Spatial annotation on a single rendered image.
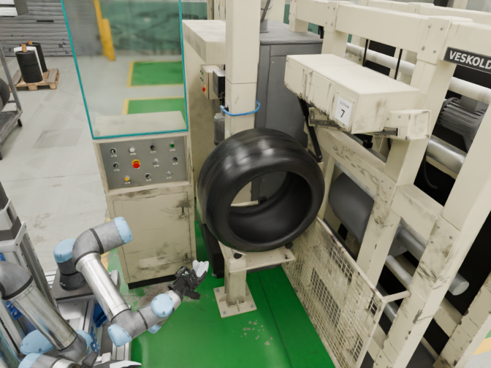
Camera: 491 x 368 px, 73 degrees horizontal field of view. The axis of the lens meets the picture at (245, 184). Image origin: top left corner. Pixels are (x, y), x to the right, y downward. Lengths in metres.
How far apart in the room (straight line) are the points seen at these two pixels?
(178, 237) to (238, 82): 1.30
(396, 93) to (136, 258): 2.02
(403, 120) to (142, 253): 1.95
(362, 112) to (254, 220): 0.94
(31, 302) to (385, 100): 1.32
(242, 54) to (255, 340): 1.81
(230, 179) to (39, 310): 0.80
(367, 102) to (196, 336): 1.90
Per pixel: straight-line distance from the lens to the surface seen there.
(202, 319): 2.58
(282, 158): 1.40
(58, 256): 1.84
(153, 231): 2.43
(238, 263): 1.74
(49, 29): 10.98
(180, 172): 2.24
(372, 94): 1.21
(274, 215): 1.89
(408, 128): 1.22
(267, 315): 2.60
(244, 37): 1.62
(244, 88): 1.67
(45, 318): 1.33
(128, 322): 1.25
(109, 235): 1.44
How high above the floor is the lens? 2.10
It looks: 32 degrees down
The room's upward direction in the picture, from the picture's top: 2 degrees clockwise
